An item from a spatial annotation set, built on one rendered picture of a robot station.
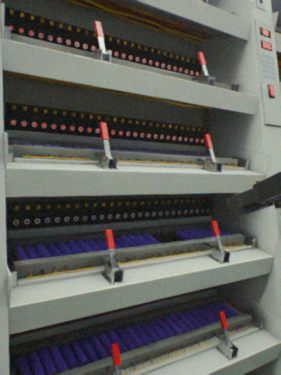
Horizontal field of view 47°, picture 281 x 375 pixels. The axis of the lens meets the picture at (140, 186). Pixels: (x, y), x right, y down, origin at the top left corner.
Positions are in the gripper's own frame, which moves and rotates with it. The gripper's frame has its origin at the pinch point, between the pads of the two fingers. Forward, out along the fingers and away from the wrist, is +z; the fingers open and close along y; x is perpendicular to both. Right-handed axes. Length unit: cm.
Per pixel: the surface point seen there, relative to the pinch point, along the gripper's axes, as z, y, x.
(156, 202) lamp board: 32.4, 7.2, 8.9
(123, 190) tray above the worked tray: 18.4, -9.8, 7.8
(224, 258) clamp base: 22.1, 15.1, -7.3
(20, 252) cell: 31.0, -25.9, 0.1
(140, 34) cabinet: 27, 9, 55
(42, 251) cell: 30.5, -22.0, -0.2
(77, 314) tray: 22.6, -19.6, -11.8
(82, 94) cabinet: 31.6, -9.0, 36.0
